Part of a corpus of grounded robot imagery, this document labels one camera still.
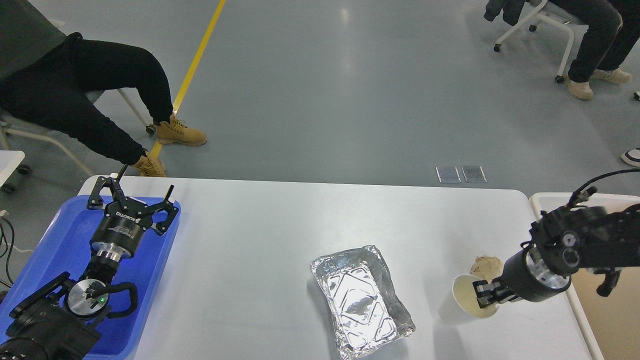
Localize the crumpled brown paper ball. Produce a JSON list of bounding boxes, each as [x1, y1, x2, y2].
[[470, 256, 505, 283]]

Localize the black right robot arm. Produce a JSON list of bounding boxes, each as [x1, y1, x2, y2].
[[473, 178, 640, 309]]

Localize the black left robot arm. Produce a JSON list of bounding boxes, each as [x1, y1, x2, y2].
[[1, 172, 180, 360]]

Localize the seated person green sweater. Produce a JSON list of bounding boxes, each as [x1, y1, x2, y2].
[[0, 0, 208, 177]]

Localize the black cables at left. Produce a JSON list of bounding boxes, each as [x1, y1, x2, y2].
[[0, 209, 34, 291]]

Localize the white sneaker at right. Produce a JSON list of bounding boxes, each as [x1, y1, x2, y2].
[[620, 147, 640, 168]]

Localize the metal floor plate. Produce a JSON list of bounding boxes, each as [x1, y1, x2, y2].
[[435, 166, 461, 184], [461, 165, 487, 183]]

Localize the white paper cup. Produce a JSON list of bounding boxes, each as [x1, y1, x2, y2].
[[452, 274, 499, 320]]

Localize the aluminium foil tray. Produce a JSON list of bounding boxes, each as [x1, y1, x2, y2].
[[310, 244, 416, 360]]

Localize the right metal floor plate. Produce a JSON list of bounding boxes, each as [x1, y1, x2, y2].
[[461, 165, 487, 183]]

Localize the seated person dark trousers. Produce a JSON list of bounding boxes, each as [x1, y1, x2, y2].
[[552, 0, 640, 101]]

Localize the beige plastic bin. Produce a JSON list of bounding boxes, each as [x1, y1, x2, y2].
[[529, 193, 640, 360]]

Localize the blue plastic tray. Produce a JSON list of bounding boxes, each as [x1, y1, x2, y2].
[[0, 195, 180, 360]]

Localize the white office chair left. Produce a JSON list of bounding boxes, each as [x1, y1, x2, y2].
[[0, 19, 157, 176]]

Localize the left metal floor plate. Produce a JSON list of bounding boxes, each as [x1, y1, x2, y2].
[[435, 166, 461, 184]]

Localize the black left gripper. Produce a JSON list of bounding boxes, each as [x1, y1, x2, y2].
[[87, 163, 180, 260]]

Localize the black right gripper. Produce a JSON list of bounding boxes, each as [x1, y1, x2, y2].
[[471, 247, 572, 309]]

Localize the white side table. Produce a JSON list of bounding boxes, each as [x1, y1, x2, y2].
[[0, 150, 25, 194]]

